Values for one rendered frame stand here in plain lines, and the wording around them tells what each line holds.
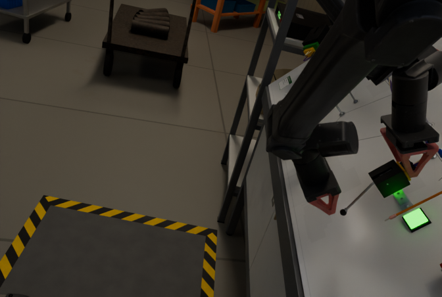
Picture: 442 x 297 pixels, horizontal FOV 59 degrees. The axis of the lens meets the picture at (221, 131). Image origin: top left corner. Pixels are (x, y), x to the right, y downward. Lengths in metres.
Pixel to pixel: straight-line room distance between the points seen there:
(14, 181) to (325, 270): 1.79
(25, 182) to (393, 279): 1.90
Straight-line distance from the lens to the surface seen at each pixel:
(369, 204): 0.92
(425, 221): 0.83
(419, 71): 0.74
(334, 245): 0.89
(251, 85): 2.18
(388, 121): 0.80
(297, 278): 0.89
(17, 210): 2.15
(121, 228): 2.05
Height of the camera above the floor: 1.49
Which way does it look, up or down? 30 degrees down
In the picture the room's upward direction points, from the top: 16 degrees clockwise
